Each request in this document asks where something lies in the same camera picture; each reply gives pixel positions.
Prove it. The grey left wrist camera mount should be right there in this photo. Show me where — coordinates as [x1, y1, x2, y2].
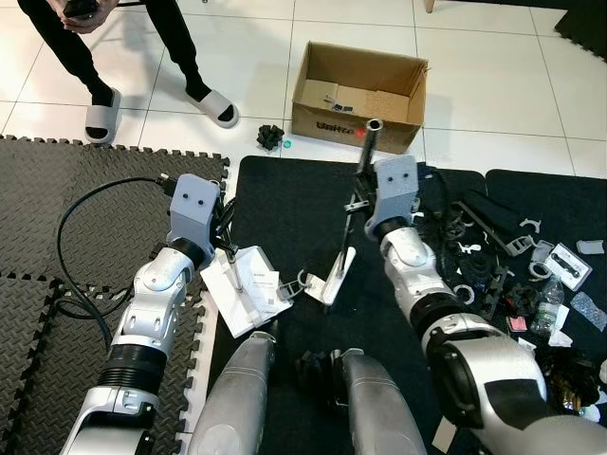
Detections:
[166, 173, 224, 249]

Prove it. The black foam puzzle mat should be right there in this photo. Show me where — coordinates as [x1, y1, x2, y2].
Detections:
[0, 136, 231, 455]

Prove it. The open brown cardboard box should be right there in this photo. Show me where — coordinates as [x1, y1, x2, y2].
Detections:
[289, 41, 430, 155]

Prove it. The person in black trousers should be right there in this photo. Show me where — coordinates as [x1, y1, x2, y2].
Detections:
[17, 0, 240, 145]

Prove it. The clear plastic bottle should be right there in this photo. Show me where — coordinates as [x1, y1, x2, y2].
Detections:
[536, 284, 565, 335]

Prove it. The silver robot leg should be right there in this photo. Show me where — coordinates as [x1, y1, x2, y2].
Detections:
[337, 349, 428, 455]
[185, 330, 278, 455]

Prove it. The clear bubble wrap piece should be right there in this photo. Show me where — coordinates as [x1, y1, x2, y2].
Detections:
[572, 292, 607, 331]

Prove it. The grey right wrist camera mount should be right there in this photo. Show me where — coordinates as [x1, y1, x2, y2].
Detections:
[365, 155, 421, 243]

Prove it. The small grey black clip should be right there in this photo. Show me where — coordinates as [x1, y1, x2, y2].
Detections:
[283, 270, 328, 300]

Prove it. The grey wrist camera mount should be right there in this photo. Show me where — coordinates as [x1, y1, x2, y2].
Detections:
[166, 173, 224, 249]
[365, 155, 421, 243]

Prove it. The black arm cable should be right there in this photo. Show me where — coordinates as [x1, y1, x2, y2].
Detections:
[52, 175, 181, 347]

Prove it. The black plastic bag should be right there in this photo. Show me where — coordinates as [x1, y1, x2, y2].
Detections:
[541, 346, 603, 409]

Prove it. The silver left robot leg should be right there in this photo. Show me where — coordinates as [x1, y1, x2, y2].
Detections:
[185, 330, 278, 455]

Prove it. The black plastic clump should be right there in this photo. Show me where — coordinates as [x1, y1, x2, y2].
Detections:
[256, 123, 285, 153]

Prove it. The black floor mat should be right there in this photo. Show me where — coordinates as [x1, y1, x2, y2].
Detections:
[204, 155, 489, 455]
[484, 169, 607, 455]

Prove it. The silver right robot leg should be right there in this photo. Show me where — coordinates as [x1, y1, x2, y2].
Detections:
[337, 349, 428, 455]

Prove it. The white dustpan with chrome handle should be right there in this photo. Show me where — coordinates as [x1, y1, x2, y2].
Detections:
[199, 245, 295, 337]

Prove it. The chrome handled white broom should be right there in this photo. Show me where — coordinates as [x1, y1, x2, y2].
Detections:
[318, 118, 383, 306]

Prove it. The long black bar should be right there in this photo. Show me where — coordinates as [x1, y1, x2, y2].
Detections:
[455, 190, 532, 257]

